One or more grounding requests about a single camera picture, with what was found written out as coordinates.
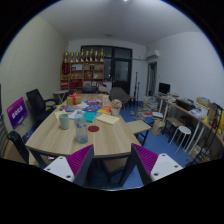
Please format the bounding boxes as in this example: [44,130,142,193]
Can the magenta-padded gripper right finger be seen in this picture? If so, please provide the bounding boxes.
[129,143,184,186]

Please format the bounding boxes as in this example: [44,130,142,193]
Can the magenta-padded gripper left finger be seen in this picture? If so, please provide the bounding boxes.
[43,143,95,188]

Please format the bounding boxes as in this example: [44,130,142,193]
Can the clear plastic water bottle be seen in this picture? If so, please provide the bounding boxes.
[73,109,89,145]

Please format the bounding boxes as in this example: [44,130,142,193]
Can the white round stool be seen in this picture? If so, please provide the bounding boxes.
[168,125,192,154]

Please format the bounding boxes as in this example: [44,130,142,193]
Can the pale green cup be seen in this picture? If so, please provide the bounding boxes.
[58,113,70,131]

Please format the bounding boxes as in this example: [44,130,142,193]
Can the brown wooden stool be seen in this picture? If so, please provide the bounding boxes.
[165,116,185,136]

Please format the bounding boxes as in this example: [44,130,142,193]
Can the low wooden side table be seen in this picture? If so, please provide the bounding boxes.
[125,119,152,147]

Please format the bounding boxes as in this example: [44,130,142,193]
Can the black chair with slim back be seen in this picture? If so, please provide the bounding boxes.
[7,130,30,164]

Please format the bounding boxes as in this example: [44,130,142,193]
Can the flat round red coaster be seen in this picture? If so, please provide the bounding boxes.
[87,125,100,133]

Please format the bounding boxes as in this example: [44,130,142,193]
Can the small beige book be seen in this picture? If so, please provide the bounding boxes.
[54,109,69,120]

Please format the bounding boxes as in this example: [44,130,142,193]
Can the white book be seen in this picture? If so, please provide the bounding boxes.
[68,109,81,120]

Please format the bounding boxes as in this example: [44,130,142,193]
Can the long cluttered wooden desk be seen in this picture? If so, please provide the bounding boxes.
[153,94,224,158]

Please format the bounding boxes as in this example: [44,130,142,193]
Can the blue and red brochure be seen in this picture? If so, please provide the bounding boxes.
[59,105,76,113]

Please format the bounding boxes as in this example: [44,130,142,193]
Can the teal book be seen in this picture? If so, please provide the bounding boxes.
[83,111,98,123]

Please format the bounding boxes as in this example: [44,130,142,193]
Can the black office chair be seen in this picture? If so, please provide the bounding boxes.
[25,88,58,125]

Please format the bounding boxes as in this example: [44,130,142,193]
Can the purple sign board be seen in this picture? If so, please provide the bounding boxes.
[6,96,29,130]

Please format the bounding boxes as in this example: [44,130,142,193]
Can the wide beige book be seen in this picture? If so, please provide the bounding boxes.
[95,113,120,126]

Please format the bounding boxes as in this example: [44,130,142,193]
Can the gold gift box red ribbon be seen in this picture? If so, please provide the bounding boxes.
[66,92,82,106]

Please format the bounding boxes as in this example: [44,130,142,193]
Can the small white round table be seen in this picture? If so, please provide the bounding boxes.
[52,89,70,103]

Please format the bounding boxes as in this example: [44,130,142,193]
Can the pink flowers in white pot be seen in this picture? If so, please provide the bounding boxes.
[110,98,123,117]

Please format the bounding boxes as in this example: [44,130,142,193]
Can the black computer monitor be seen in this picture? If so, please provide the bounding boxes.
[158,82,171,95]

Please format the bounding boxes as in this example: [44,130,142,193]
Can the black microphone stand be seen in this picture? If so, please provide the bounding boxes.
[133,71,139,108]

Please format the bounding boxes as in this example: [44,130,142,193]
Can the small pale pink box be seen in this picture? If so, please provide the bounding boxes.
[101,94,111,107]

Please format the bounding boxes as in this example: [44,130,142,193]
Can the grey armchair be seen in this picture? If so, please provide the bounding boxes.
[108,86,131,109]

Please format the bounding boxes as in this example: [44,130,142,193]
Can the wooden shelf unit with trophies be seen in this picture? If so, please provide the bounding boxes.
[59,48,105,91]

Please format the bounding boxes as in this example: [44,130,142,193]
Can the black framed glass door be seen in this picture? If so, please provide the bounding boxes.
[80,45,133,94]

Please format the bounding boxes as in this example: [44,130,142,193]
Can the white wall air conditioner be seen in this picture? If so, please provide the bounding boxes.
[145,49,161,61]

